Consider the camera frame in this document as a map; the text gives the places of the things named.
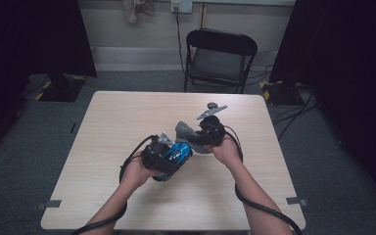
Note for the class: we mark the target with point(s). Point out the grey cloth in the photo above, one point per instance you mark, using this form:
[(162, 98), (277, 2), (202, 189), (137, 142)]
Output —
[(184, 130)]

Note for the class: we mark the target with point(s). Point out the black folding chair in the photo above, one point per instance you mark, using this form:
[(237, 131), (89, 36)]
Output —
[(220, 40)]

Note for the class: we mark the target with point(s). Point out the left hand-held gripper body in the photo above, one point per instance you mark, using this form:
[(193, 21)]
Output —
[(153, 156)]

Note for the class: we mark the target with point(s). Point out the dark curtain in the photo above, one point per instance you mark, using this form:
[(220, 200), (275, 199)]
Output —
[(355, 65), (29, 32)]

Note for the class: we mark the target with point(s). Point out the small black floor item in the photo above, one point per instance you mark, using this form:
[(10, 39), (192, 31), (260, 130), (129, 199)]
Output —
[(73, 127)]

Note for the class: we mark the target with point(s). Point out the blue toy car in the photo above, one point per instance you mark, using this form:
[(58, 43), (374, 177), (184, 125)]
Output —
[(181, 151)]

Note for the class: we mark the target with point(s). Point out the white wall socket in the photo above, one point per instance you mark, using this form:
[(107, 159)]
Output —
[(181, 5)]

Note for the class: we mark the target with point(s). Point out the person's left hand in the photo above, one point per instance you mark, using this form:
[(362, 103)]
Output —
[(133, 176)]

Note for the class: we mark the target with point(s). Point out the beige hanging cloth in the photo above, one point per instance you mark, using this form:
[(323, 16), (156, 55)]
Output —
[(133, 8)]

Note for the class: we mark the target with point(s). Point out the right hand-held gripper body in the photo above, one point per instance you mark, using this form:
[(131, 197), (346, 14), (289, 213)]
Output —
[(213, 130)]

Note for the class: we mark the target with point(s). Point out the black stand base yellow tape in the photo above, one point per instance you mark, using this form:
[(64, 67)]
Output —
[(280, 94), (62, 89)]

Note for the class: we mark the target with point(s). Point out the grey tape strip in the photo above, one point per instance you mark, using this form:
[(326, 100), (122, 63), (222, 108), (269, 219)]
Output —
[(295, 200), (50, 204)]

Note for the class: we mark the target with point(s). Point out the person's right hand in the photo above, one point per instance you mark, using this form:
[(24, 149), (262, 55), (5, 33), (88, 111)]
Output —
[(228, 153)]

